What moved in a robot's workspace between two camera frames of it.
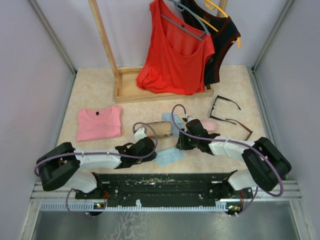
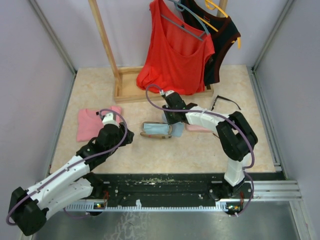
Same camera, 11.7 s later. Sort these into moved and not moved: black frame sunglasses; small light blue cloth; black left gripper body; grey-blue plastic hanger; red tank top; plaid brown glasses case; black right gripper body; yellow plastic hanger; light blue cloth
Moved: small light blue cloth; black right gripper body; black left gripper body
Not moved: light blue cloth; red tank top; grey-blue plastic hanger; yellow plastic hanger; plaid brown glasses case; black frame sunglasses
